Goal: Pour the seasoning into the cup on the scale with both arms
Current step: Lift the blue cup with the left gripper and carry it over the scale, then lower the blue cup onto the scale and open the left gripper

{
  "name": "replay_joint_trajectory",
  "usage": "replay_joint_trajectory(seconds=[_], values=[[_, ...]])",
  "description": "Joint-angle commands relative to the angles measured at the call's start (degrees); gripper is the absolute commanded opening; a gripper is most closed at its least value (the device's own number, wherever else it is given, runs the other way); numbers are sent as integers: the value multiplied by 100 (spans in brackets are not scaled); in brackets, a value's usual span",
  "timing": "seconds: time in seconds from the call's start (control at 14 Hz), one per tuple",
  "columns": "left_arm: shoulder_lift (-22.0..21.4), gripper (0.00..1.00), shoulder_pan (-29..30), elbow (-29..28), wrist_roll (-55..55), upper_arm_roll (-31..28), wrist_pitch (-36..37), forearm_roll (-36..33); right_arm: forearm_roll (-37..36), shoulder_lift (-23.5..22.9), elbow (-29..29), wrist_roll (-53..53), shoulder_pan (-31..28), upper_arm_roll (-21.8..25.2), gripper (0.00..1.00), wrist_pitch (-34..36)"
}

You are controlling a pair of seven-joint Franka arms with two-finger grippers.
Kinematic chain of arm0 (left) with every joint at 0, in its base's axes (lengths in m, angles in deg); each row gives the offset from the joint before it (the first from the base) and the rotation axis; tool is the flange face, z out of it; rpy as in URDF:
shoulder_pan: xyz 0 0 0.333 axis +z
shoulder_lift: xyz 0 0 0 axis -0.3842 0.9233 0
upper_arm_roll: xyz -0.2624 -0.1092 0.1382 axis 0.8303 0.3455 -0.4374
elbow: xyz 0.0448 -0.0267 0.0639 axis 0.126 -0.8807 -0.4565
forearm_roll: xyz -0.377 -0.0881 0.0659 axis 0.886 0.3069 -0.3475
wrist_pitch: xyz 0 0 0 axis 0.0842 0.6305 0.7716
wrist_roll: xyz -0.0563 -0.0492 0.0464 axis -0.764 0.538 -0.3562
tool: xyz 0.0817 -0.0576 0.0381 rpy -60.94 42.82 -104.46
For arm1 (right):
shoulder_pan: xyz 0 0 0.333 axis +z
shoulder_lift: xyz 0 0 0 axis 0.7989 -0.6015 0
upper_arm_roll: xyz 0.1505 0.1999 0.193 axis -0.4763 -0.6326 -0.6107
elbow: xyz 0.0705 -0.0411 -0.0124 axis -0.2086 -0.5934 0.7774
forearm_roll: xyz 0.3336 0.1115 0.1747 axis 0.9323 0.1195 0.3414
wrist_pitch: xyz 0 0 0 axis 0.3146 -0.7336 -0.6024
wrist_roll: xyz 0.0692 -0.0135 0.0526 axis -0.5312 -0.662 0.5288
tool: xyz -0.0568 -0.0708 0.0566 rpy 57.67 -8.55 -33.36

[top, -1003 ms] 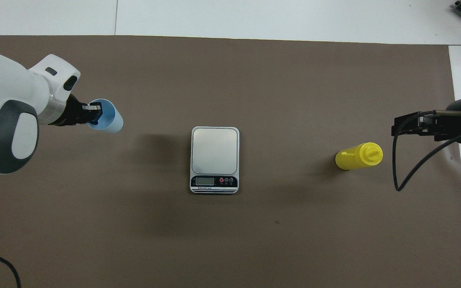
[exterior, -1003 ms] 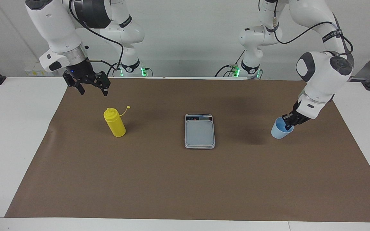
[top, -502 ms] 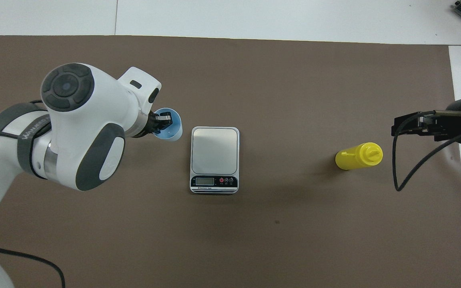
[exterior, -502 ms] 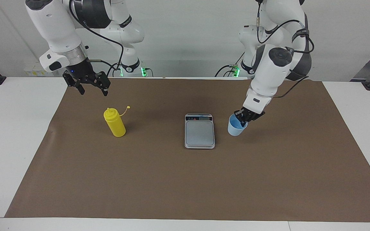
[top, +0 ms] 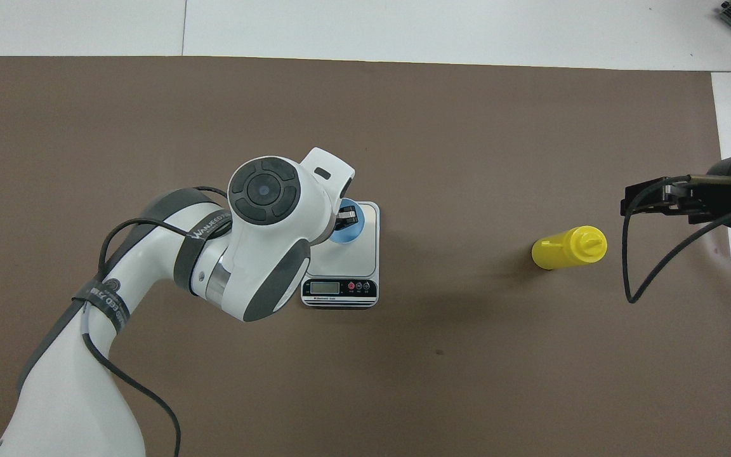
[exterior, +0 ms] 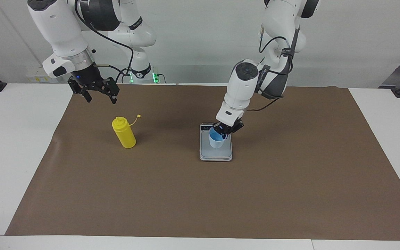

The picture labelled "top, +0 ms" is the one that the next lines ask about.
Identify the brown paper table mat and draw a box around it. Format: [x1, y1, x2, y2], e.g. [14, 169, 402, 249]
[0, 56, 731, 457]

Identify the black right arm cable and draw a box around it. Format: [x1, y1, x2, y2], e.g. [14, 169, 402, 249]
[622, 175, 731, 304]

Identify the yellow squeeze bottle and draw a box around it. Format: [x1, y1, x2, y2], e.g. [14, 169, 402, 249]
[531, 225, 608, 271]

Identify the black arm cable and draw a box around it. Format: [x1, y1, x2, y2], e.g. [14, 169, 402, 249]
[622, 175, 731, 304]
[80, 185, 233, 457]

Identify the silver digital kitchen scale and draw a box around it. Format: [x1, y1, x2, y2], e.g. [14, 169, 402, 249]
[301, 201, 380, 308]

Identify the light blue plastic cup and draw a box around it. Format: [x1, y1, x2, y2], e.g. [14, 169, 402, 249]
[329, 198, 366, 246]

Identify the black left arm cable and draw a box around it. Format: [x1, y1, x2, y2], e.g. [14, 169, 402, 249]
[80, 185, 233, 457]

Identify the black velcro cable strap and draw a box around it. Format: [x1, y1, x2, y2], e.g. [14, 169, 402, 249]
[72, 278, 133, 332]
[173, 213, 234, 305]

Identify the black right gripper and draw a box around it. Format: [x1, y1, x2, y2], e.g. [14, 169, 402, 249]
[621, 154, 731, 229]

